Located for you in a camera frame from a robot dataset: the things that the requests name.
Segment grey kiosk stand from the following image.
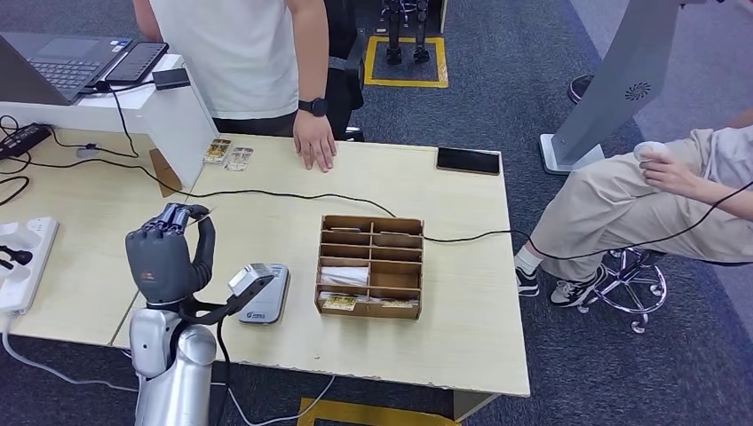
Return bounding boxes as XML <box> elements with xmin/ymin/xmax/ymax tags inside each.
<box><xmin>539</xmin><ymin>0</ymin><xmax>695</xmax><ymax>178</ymax></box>

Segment black wristwatch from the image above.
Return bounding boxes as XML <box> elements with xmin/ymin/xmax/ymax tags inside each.
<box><xmin>297</xmin><ymin>97</ymin><xmax>330</xmax><ymax>117</ymax></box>

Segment seated person's hand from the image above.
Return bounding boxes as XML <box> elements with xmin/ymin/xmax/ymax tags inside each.
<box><xmin>638</xmin><ymin>149</ymin><xmax>702</xmax><ymax>200</ymax></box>

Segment black office chair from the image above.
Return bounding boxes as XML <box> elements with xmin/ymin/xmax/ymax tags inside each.
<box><xmin>323</xmin><ymin>0</ymin><xmax>366</xmax><ymax>142</ymax></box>

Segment dark grey laptop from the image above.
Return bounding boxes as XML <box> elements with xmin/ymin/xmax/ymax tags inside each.
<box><xmin>0</xmin><ymin>32</ymin><xmax>134</xmax><ymax>107</ymax></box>

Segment long black cable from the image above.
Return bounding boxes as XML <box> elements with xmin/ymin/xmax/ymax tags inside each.
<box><xmin>0</xmin><ymin>154</ymin><xmax>753</xmax><ymax>263</ymax></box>

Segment black power adapter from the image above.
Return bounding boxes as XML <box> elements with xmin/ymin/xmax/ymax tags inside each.
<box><xmin>0</xmin><ymin>123</ymin><xmax>53</xmax><ymax>161</ymax></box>

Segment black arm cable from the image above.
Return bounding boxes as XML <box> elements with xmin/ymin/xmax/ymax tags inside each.
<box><xmin>176</xmin><ymin>296</ymin><xmax>236</xmax><ymax>426</ymax></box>

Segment wooden card organiser box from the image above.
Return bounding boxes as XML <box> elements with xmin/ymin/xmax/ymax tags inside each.
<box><xmin>314</xmin><ymin>214</ymin><xmax>425</xmax><ymax>321</ymax></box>

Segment white desk riser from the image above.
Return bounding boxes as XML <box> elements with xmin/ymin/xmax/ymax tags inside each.
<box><xmin>0</xmin><ymin>53</ymin><xmax>218</xmax><ymax>191</ymax></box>

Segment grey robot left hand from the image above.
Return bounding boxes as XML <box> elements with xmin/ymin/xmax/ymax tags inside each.
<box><xmin>124</xmin><ymin>202</ymin><xmax>217</xmax><ymax>307</ymax></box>

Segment black shoe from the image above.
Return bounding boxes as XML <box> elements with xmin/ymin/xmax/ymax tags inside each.
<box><xmin>567</xmin><ymin>74</ymin><xmax>597</xmax><ymax>106</ymax></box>

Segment standing person's left hand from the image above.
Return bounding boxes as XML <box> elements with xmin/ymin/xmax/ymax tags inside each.
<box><xmin>292</xmin><ymin>110</ymin><xmax>337</xmax><ymax>173</ymax></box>

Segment white paper sleeves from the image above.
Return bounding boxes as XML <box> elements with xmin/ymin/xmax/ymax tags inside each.
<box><xmin>320</xmin><ymin>265</ymin><xmax>372</xmax><ymax>288</ymax></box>

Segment brown cardboard piece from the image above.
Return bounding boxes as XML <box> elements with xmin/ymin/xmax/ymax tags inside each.
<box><xmin>149</xmin><ymin>148</ymin><xmax>185</xmax><ymax>199</ymax></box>

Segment chrome stool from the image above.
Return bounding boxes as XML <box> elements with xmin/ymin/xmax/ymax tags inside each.
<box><xmin>576</xmin><ymin>248</ymin><xmax>669</xmax><ymax>335</ymax></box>

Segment white handheld controller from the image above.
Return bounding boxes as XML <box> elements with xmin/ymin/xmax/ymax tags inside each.
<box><xmin>633</xmin><ymin>140</ymin><xmax>670</xmax><ymax>164</ymax></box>

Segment small black hub box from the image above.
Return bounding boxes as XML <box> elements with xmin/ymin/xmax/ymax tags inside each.
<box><xmin>153</xmin><ymin>67</ymin><xmax>193</xmax><ymax>91</ymax></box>

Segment black robot legs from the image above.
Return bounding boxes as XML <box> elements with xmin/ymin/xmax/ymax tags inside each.
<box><xmin>381</xmin><ymin>0</ymin><xmax>432</xmax><ymax>66</ymax></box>

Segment black cable loop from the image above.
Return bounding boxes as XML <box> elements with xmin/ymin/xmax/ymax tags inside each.
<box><xmin>0</xmin><ymin>114</ymin><xmax>34</xmax><ymax>208</ymax></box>

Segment white power strip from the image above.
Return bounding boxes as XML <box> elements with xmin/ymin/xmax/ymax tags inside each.
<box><xmin>0</xmin><ymin>216</ymin><xmax>60</xmax><ymax>316</ymax></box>

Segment black smartphone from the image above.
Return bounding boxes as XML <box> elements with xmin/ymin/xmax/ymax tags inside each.
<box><xmin>436</xmin><ymin>146</ymin><xmax>502</xmax><ymax>177</ymax></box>

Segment black tablet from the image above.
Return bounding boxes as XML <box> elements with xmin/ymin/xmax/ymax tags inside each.
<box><xmin>104</xmin><ymin>41</ymin><xmax>170</xmax><ymax>86</ymax></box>

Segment standing person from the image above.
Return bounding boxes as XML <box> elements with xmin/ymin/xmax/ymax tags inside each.
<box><xmin>131</xmin><ymin>0</ymin><xmax>337</xmax><ymax>173</ymax></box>

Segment seated person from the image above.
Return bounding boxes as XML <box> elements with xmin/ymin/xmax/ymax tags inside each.
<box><xmin>514</xmin><ymin>108</ymin><xmax>753</xmax><ymax>308</ymax></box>

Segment black plug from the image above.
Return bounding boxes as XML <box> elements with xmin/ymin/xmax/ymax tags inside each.
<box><xmin>0</xmin><ymin>245</ymin><xmax>34</xmax><ymax>272</ymax></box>

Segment thin black hub cable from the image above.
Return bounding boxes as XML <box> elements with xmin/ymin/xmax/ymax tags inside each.
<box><xmin>50</xmin><ymin>82</ymin><xmax>157</xmax><ymax>160</ymax></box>

